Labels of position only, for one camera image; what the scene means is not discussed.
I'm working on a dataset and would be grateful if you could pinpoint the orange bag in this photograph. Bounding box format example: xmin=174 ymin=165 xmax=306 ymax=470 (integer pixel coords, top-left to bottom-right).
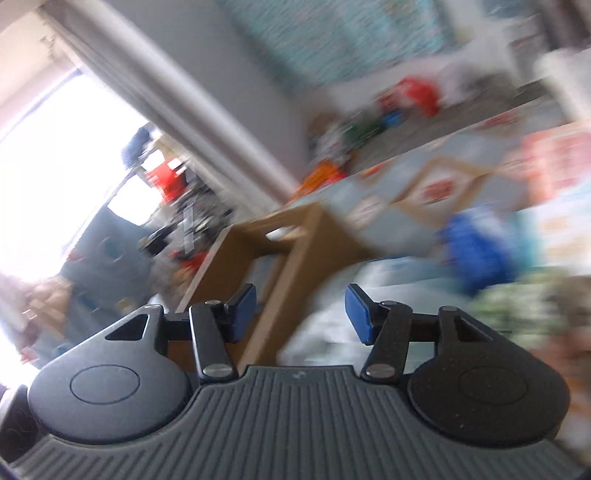
xmin=295 ymin=159 xmax=347 ymax=197

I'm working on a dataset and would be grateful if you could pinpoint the teal floral cloth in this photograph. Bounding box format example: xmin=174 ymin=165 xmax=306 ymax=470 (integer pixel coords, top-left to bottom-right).
xmin=217 ymin=0 xmax=509 ymax=97

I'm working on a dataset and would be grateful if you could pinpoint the pink wet wipes pack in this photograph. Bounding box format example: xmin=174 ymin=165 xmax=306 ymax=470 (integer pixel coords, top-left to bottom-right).
xmin=519 ymin=124 xmax=591 ymax=208

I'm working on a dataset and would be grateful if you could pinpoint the red plastic bag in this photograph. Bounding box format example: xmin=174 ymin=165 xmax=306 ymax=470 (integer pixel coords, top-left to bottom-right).
xmin=376 ymin=76 xmax=441 ymax=118

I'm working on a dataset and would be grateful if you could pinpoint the beige cloth pile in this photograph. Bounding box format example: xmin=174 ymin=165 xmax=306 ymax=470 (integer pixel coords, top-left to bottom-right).
xmin=0 ymin=272 xmax=75 ymax=342

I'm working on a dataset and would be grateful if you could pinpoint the red plastic chair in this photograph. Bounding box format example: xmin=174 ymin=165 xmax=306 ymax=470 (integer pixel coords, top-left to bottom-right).
xmin=143 ymin=159 xmax=185 ymax=195

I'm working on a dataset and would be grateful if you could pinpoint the patterned play mat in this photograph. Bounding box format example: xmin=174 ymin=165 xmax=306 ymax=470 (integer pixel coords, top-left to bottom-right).
xmin=286 ymin=120 xmax=591 ymax=287

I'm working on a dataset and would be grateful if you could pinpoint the green bottle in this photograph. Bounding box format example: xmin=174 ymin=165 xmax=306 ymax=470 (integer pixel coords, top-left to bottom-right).
xmin=344 ymin=120 xmax=384 ymax=141

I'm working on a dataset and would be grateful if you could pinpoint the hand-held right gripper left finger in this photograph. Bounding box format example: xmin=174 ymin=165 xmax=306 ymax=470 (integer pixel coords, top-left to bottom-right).
xmin=104 ymin=283 xmax=258 ymax=383

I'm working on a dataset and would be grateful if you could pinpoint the brown cardboard box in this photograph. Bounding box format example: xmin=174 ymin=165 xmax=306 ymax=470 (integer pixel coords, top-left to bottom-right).
xmin=175 ymin=203 xmax=370 ymax=374

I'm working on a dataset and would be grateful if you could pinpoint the dark hanging clothing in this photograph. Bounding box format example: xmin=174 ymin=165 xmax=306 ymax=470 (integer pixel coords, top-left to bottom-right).
xmin=122 ymin=127 xmax=162 ymax=167

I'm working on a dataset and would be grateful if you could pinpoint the grey curtain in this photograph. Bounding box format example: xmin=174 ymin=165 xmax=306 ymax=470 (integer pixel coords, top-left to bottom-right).
xmin=41 ymin=0 xmax=310 ymax=204

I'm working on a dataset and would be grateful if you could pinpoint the grey dotted blanket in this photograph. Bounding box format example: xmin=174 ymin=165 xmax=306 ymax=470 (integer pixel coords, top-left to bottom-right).
xmin=32 ymin=203 xmax=185 ymax=365

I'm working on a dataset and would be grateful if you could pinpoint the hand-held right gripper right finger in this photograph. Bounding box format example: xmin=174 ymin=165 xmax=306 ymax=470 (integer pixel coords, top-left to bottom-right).
xmin=345 ymin=283 xmax=497 ymax=383

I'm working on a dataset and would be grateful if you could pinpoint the blue wet wipes pack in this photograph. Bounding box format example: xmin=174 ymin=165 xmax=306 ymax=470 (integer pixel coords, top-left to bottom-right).
xmin=438 ymin=208 xmax=522 ymax=296

